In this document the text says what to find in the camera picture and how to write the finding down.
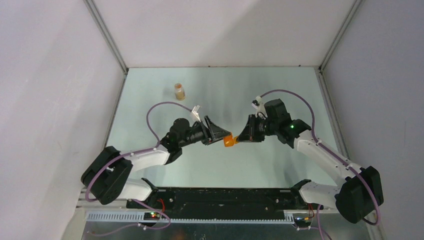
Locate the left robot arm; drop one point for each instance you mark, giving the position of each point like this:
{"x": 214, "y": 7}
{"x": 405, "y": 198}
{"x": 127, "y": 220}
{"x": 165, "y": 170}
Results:
{"x": 108, "y": 176}

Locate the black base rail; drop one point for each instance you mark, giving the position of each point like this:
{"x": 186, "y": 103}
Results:
{"x": 206, "y": 203}

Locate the right circuit board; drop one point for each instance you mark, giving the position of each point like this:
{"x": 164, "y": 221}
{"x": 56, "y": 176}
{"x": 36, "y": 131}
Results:
{"x": 303, "y": 222}

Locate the amber glass pill bottle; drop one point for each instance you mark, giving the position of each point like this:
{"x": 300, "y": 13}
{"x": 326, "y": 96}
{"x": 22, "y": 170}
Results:
{"x": 179, "y": 92}

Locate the left circuit board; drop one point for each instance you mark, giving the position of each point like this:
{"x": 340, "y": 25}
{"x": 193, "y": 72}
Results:
{"x": 151, "y": 216}

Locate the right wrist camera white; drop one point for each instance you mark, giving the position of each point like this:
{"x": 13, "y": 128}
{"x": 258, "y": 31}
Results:
{"x": 259, "y": 107}

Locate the circuit board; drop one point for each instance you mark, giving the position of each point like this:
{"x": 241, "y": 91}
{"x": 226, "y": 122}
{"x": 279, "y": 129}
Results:
{"x": 303, "y": 222}
{"x": 151, "y": 216}

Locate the orange pill organizer box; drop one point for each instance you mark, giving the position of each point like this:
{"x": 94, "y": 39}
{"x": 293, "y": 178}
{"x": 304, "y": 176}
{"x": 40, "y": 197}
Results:
{"x": 230, "y": 140}

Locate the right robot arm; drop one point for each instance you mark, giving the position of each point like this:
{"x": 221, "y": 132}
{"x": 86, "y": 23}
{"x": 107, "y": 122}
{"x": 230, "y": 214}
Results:
{"x": 357, "y": 190}

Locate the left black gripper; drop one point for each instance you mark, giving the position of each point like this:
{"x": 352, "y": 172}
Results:
{"x": 212, "y": 133}

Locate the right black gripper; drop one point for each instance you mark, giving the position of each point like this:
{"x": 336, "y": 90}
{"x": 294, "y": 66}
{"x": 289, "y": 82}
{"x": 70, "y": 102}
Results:
{"x": 249, "y": 134}

